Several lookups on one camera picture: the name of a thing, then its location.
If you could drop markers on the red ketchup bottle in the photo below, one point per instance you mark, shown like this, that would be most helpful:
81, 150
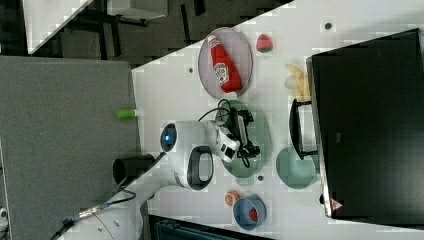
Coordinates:
225, 71

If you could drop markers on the green toy vegetable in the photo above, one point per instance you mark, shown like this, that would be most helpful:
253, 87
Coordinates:
122, 114

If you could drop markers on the small red toy fruit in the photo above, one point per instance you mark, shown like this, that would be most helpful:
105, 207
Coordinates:
253, 215

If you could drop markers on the grey round plate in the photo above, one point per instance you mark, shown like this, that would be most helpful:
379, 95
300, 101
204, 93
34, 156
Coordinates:
239, 51

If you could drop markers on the black cylindrical pot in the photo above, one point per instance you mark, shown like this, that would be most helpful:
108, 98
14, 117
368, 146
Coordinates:
128, 169

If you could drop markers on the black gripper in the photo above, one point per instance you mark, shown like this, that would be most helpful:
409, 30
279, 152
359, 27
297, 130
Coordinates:
240, 120

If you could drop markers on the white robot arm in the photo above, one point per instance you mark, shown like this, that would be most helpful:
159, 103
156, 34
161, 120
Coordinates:
189, 150

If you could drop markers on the peeled toy banana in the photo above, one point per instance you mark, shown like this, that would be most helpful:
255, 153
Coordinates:
298, 83

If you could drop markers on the green perforated strainer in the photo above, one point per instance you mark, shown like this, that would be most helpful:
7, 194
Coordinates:
245, 169

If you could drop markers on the toy orange half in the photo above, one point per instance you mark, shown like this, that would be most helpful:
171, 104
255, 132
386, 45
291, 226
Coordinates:
231, 197

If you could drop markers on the blue bowl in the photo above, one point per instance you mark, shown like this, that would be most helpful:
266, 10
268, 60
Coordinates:
241, 210

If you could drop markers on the black toaster oven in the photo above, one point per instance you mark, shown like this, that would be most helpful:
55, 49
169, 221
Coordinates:
367, 103

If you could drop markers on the red toy strawberry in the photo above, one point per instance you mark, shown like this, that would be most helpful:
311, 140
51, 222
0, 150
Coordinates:
264, 44

